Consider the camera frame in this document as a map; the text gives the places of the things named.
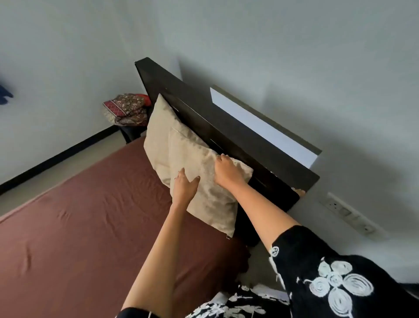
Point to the person's right hand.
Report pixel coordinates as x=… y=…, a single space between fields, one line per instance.
x=227 y=172

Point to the person's left hand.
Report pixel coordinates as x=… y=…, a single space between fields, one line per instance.
x=183 y=190

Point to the beige pillow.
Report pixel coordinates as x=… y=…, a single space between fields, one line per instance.
x=203 y=193
x=157 y=141

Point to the dark wooden bed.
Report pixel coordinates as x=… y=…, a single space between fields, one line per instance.
x=212 y=131

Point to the red patterned bedsheet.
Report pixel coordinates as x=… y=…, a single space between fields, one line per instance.
x=126 y=109

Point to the brown bed sheet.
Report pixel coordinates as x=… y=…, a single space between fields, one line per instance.
x=82 y=213

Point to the person's right forearm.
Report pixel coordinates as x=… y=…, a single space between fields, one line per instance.
x=262 y=213

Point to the person's left forearm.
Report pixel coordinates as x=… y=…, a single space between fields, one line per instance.
x=160 y=255

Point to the white board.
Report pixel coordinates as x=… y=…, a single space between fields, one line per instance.
x=262 y=127

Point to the black stool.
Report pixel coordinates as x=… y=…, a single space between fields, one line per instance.
x=131 y=132

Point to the black floral blouse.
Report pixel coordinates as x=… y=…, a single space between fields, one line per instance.
x=327 y=301

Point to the dark blue curtain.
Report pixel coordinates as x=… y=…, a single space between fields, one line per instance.
x=5 y=95

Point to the white wall socket plate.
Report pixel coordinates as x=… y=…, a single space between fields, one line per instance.
x=350 y=214

